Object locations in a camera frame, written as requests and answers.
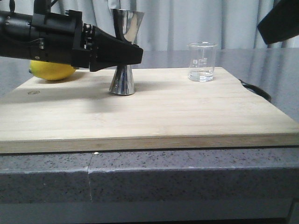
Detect light wooden cutting board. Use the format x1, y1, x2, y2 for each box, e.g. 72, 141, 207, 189
0, 67, 299, 154

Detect grey curtain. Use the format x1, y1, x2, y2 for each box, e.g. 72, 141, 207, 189
0, 0, 299, 51

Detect yellow lemon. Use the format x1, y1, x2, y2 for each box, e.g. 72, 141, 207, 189
29, 60, 77, 81

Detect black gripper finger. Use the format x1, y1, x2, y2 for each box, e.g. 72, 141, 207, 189
112, 9, 132, 44
257, 0, 299, 44

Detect clear glass beaker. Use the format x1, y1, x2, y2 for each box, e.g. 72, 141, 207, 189
187, 42, 217, 82

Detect silver metal jigger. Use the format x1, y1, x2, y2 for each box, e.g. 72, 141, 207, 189
109, 10, 144, 95

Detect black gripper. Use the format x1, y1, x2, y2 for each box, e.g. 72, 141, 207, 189
0, 0, 143, 72

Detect black cutting board handle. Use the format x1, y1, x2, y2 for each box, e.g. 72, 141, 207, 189
239, 79, 271, 102

